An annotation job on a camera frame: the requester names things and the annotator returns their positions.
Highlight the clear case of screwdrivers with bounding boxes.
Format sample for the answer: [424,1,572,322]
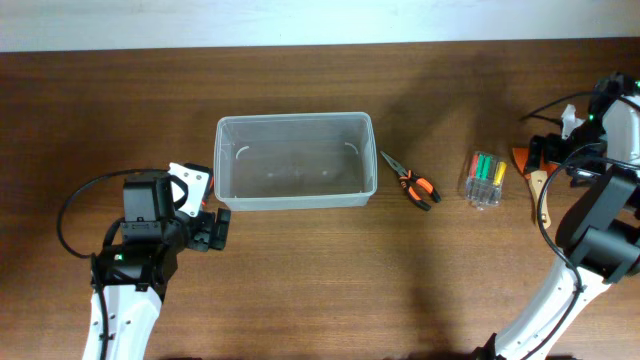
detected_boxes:
[465,151,507,209]

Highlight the orange scraper with wooden handle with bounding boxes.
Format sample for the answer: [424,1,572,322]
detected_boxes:
[512,147,557,229]

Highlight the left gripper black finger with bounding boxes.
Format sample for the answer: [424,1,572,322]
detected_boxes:
[209,208,231,250]
[186,163,214,206]

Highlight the orange-black needle nose pliers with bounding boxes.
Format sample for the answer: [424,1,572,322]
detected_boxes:
[380,151,442,211]

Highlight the clear plastic container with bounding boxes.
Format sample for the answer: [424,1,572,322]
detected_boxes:
[213,112,378,212]

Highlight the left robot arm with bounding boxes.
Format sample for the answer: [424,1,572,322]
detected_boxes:
[83,163,231,359]

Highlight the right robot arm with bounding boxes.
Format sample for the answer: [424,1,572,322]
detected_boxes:
[472,72,639,359]

